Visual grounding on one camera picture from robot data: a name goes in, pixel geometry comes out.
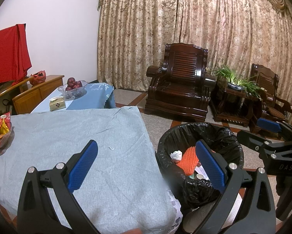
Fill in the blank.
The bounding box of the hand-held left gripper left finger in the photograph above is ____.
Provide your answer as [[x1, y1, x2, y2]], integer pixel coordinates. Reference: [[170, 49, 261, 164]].
[[17, 140, 99, 234]]

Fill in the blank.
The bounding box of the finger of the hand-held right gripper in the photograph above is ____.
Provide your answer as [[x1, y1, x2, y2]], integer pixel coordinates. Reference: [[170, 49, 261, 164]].
[[257, 118, 292, 143], [237, 130, 292, 162]]

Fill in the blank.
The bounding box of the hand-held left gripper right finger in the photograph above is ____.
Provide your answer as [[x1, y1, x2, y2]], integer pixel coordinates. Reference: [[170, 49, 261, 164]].
[[195, 140, 276, 234]]

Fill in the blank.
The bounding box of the white paper slip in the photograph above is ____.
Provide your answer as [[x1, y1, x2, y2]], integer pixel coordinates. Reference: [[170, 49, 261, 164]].
[[194, 166, 210, 179]]

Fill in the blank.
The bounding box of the orange plastic brush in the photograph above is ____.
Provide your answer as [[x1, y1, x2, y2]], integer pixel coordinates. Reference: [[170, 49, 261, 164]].
[[176, 146, 200, 176]]

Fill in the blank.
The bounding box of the white tissue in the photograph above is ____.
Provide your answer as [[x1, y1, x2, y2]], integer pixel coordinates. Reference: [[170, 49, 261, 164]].
[[170, 150, 183, 162]]

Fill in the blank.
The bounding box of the black bag trash bin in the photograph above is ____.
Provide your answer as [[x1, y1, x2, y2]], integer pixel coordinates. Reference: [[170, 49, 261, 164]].
[[157, 122, 244, 209]]

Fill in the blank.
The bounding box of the white trash bin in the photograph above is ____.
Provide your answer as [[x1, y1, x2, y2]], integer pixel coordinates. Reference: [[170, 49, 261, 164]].
[[182, 190, 245, 234]]

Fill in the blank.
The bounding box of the dark wooden armchair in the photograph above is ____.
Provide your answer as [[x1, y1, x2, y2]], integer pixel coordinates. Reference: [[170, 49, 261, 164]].
[[145, 43, 217, 122], [248, 64, 292, 133]]

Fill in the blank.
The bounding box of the dark wooden side table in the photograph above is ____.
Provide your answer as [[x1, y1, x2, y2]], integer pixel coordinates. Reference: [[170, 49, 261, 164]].
[[210, 79, 262, 127]]

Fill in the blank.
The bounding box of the grey tablecloth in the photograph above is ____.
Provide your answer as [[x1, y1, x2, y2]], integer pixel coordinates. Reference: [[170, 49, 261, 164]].
[[0, 106, 177, 234]]

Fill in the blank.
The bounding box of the green plant in porcelain pot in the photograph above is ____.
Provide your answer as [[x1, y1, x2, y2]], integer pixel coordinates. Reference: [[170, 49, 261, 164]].
[[206, 65, 268, 100]]

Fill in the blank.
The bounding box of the golden tissue box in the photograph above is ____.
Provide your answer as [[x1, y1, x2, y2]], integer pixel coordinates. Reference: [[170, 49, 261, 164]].
[[49, 97, 66, 112]]

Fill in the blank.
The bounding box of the glass fruit bowl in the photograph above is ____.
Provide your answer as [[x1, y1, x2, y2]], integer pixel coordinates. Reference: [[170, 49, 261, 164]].
[[58, 80, 88, 100]]

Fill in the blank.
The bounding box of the glass snack dish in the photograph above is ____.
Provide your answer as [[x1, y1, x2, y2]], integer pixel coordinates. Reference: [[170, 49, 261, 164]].
[[0, 121, 15, 152]]

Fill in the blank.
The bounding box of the wooden television cabinet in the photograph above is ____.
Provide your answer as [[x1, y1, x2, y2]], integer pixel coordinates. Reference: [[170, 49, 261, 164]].
[[0, 75, 65, 117]]

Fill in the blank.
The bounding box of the red plastic bag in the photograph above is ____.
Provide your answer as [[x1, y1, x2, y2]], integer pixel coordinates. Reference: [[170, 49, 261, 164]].
[[30, 71, 47, 86]]

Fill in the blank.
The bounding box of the beige floral curtain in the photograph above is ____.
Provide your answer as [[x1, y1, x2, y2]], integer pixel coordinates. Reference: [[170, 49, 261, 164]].
[[97, 0, 292, 127]]

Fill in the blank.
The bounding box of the red cloth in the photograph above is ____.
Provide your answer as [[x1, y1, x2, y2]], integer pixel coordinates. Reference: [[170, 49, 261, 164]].
[[0, 24, 32, 86]]

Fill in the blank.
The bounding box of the black cable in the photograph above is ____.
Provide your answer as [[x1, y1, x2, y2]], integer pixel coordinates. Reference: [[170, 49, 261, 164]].
[[2, 99, 13, 113]]

